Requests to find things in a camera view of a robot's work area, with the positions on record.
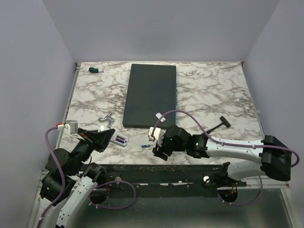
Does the white remote control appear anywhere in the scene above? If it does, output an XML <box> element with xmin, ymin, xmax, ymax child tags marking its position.
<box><xmin>98</xmin><ymin>125</ymin><xmax>129</xmax><ymax>147</ymax></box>

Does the white battery compartment cover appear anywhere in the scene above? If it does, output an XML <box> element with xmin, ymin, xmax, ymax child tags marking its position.
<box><xmin>155</xmin><ymin>113</ymin><xmax>166</xmax><ymax>123</ymax></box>

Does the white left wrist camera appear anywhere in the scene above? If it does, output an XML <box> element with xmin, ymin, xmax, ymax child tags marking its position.
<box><xmin>56</xmin><ymin>120</ymin><xmax>83</xmax><ymax>139</ymax></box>

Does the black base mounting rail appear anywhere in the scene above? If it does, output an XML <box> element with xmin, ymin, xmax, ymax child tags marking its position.
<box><xmin>80</xmin><ymin>162</ymin><xmax>246</xmax><ymax>200</ymax></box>

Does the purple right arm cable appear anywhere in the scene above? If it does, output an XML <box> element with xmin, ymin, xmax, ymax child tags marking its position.
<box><xmin>152</xmin><ymin>110</ymin><xmax>300</xmax><ymax>207</ymax></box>

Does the silver metal bracket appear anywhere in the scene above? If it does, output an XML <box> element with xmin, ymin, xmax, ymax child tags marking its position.
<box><xmin>98</xmin><ymin>112</ymin><xmax>115</xmax><ymax>128</ymax></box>

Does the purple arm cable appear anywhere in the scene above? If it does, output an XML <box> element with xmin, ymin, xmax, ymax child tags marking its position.
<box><xmin>152</xmin><ymin>110</ymin><xmax>300</xmax><ymax>207</ymax></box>
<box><xmin>35</xmin><ymin>127</ymin><xmax>136</xmax><ymax>228</ymax></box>

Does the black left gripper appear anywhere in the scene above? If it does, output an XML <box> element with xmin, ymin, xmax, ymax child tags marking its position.
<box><xmin>69</xmin><ymin>127</ymin><xmax>115</xmax><ymax>176</ymax></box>

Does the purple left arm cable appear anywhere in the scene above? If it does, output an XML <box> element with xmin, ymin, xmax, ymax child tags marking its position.
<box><xmin>35</xmin><ymin>127</ymin><xmax>136</xmax><ymax>228</ymax></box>

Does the green handled screwdriver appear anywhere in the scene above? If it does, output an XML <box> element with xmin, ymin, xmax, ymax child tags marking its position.
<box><xmin>88</xmin><ymin>67</ymin><xmax>103</xmax><ymax>74</ymax></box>

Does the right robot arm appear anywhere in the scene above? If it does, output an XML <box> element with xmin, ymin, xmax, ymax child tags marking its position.
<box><xmin>148</xmin><ymin>125</ymin><xmax>292</xmax><ymax>186</ymax></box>

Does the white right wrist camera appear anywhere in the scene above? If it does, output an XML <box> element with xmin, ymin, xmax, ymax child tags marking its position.
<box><xmin>148</xmin><ymin>127</ymin><xmax>165</xmax><ymax>147</ymax></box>

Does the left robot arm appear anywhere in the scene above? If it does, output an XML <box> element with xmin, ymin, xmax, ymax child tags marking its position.
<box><xmin>37</xmin><ymin>128</ymin><xmax>115</xmax><ymax>228</ymax></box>

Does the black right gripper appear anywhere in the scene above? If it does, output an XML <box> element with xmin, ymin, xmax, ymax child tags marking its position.
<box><xmin>152</xmin><ymin>133</ymin><xmax>187</xmax><ymax>161</ymax></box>

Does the dark network switch box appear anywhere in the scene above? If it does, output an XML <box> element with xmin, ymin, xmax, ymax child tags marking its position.
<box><xmin>123</xmin><ymin>64</ymin><xmax>177</xmax><ymax>129</ymax></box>

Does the black plastic clip part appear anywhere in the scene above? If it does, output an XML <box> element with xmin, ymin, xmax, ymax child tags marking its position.
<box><xmin>206</xmin><ymin>116</ymin><xmax>231</xmax><ymax>134</ymax></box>

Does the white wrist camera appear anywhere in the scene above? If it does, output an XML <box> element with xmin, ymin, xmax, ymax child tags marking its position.
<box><xmin>148</xmin><ymin>127</ymin><xmax>165</xmax><ymax>147</ymax></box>
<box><xmin>56</xmin><ymin>120</ymin><xmax>83</xmax><ymax>139</ymax></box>

